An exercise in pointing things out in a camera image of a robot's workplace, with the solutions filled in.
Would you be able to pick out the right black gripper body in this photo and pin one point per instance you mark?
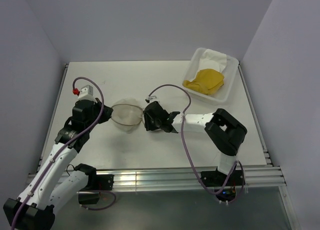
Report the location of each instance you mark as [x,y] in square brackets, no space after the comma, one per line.
[151,124]

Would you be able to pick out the white mesh laundry bag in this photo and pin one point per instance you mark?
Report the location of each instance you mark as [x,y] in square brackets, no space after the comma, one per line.
[127,114]

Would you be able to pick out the yellow bra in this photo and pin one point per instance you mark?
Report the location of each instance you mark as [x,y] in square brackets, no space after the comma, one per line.
[206,82]

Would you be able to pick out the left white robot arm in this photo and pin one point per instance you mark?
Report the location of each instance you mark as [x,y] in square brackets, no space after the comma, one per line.
[36,207]

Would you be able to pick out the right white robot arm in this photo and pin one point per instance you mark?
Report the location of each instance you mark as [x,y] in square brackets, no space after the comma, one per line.
[226,133]

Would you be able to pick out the white bra in tray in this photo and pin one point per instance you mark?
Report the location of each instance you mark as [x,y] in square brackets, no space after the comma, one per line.
[212,59]

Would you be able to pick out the white plastic tray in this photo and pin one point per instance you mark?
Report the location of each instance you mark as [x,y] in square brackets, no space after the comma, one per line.
[229,73]

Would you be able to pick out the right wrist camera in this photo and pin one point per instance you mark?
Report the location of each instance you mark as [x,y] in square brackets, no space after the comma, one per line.
[150,99]

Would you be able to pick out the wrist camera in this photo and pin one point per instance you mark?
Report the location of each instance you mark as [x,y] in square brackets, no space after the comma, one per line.
[150,99]
[85,93]

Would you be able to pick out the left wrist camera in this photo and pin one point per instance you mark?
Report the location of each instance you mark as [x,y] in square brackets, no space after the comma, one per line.
[85,93]

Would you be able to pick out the aluminium mounting rail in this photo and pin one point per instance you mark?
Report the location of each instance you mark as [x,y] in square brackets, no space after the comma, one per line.
[179,179]

